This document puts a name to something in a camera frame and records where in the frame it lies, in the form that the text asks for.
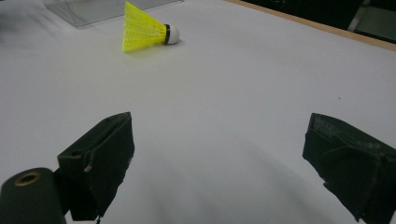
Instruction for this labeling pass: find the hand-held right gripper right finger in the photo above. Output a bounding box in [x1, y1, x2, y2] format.
[302, 112, 396, 224]

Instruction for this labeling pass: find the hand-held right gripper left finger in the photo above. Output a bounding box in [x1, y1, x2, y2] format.
[57, 111, 135, 222]

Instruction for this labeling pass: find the yellow shuttlecock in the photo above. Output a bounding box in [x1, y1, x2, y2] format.
[121, 1, 181, 53]

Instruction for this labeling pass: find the grey metal stand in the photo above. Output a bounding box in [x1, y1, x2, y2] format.
[346, 0, 396, 37]

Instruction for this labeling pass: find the clear plastic box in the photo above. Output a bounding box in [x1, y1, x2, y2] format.
[42, 0, 185, 30]

